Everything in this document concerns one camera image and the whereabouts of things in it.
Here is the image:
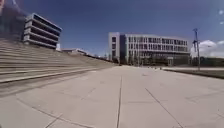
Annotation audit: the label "pale concrete slab plaza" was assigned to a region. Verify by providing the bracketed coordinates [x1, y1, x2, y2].
[0, 64, 224, 128]

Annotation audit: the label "low pale building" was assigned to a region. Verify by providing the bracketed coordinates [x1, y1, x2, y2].
[61, 48, 90, 56]

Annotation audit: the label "large white grid-window building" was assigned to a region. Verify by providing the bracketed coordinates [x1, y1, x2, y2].
[107, 31, 192, 66]

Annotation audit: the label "wide concrete stairs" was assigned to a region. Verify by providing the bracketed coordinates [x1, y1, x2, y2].
[0, 38, 116, 84]

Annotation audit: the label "building with dark window bands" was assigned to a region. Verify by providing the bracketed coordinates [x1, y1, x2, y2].
[23, 12, 63, 50]

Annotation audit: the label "tall lamp pole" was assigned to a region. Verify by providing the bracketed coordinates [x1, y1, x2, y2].
[192, 27, 202, 71]

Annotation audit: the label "dark raised planter strip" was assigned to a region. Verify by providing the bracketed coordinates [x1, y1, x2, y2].
[163, 68, 224, 80]

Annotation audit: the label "row of dark trees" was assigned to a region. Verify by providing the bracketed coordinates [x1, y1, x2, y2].
[190, 56, 224, 68]

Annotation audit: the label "dark glass building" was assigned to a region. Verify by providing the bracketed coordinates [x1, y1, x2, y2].
[0, 0, 28, 42]

